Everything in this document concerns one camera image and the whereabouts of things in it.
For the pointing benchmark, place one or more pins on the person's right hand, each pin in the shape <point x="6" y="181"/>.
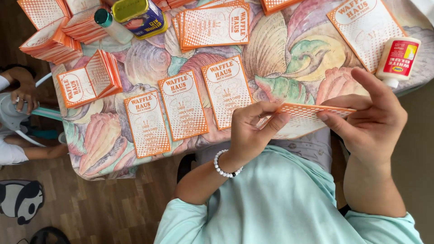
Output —
<point x="376" y="128"/>

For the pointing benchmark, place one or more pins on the person's left hand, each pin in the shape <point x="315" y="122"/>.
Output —
<point x="247" y="135"/>

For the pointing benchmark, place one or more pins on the orange white paper bag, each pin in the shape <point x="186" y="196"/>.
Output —
<point x="183" y="106"/>
<point x="305" y="117"/>
<point x="228" y="91"/>
<point x="368" y="32"/>
<point x="147" y="125"/>

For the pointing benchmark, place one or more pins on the black chair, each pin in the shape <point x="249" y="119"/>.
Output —
<point x="185" y="166"/>

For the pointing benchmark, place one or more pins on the white glue bottle red label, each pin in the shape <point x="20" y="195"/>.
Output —
<point x="400" y="57"/>

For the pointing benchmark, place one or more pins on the mint green shirt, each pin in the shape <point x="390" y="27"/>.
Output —
<point x="281" y="206"/>

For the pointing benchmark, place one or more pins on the seashell print tablecloth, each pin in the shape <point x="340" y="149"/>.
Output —
<point x="291" y="57"/>

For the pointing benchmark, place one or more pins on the fanned stack of paper bags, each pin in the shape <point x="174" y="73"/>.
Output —
<point x="213" y="28"/>

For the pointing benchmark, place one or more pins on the white cloth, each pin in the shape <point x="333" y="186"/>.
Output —
<point x="423" y="5"/>

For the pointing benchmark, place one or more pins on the small stack of paper bags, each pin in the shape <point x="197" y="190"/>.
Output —
<point x="276" y="5"/>

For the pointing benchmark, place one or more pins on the blue tin can yellow lid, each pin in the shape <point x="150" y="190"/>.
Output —
<point x="144" y="17"/>

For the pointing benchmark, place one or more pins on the folded-open stack of paper bags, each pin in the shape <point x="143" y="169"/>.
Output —
<point x="91" y="79"/>

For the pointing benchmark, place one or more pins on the white glue bottle green cap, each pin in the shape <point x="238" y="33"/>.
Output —
<point x="113" y="27"/>

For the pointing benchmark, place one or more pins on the large heap of paper bags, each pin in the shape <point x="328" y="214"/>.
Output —
<point x="51" y="37"/>

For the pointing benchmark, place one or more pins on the black round object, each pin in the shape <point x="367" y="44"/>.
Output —
<point x="49" y="236"/>

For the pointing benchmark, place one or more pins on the panda shaped rug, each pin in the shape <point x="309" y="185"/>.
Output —
<point x="20" y="200"/>

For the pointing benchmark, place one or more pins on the white teal plastic toy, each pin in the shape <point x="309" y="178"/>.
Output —
<point x="10" y="117"/>

